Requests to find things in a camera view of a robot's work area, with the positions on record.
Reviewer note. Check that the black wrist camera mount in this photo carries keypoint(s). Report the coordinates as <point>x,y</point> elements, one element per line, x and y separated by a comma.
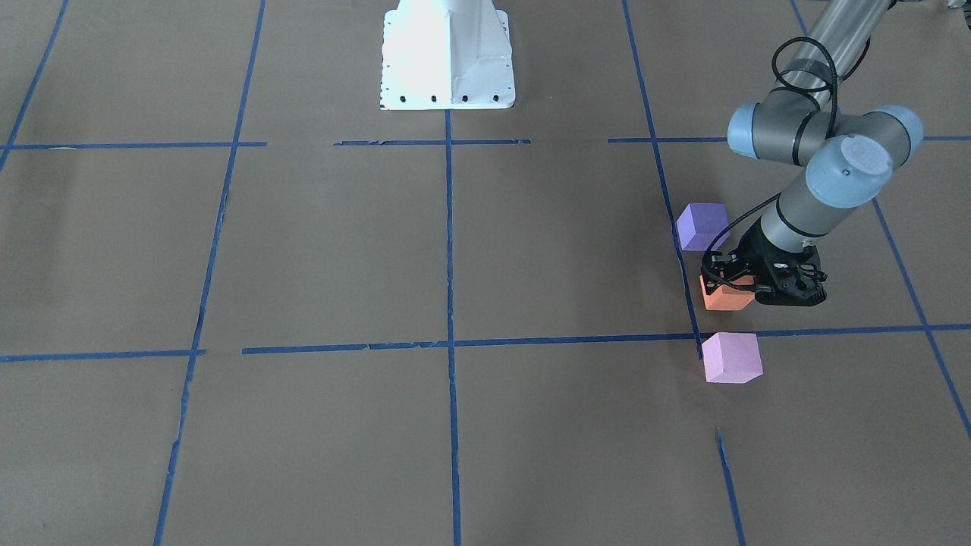
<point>792,279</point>

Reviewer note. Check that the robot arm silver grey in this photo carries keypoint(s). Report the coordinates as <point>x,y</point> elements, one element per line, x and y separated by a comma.
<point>846,160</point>

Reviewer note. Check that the purple foam cube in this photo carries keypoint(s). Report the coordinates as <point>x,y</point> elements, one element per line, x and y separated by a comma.
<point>698,225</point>

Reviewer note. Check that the white pedestal column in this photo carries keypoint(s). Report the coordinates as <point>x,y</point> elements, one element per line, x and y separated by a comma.
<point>446,55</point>

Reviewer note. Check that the pink foam cube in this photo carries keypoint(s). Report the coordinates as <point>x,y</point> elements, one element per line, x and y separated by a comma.
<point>732,358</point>

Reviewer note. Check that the orange foam cube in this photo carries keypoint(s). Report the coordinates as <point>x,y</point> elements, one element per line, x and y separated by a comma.
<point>722,298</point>

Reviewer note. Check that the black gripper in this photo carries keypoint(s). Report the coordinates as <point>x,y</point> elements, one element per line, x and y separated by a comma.
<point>752,247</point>

